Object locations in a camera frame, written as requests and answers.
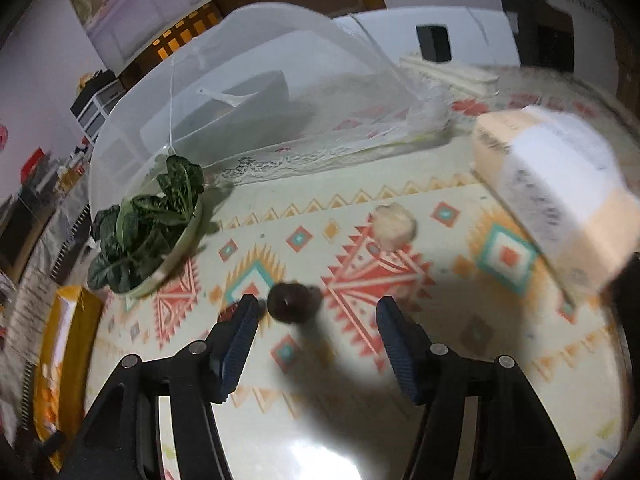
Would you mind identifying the bowl of green leaves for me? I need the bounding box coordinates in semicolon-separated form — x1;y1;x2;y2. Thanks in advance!
87;155;206;291

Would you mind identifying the white mesh food cover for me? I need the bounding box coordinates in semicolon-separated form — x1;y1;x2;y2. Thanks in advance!
89;2;451;211

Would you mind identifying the white plastic drawer unit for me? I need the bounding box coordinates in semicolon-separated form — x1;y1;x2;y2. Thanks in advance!
70;70;126;146

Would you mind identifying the black speaker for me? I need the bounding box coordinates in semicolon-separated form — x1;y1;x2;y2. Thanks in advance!
416;24;451;63

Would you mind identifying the pale green plate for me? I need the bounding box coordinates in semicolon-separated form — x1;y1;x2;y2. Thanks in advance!
107;195;207;298

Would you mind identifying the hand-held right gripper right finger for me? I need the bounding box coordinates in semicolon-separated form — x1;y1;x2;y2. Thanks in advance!
376;296;576;480

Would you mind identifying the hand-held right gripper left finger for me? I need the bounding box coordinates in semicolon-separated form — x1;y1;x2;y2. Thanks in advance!
62;294;261;480

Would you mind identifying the dark round fruit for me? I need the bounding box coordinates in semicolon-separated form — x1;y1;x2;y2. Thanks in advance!
267;282;321;324

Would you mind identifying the cardboard box with label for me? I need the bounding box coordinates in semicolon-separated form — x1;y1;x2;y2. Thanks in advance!
472;105;640;296

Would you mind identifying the grey rectangular dish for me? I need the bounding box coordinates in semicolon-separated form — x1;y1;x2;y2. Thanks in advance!
140;71;291;148

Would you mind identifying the white long tray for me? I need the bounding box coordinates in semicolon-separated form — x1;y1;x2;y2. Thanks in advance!
400;55;501;98

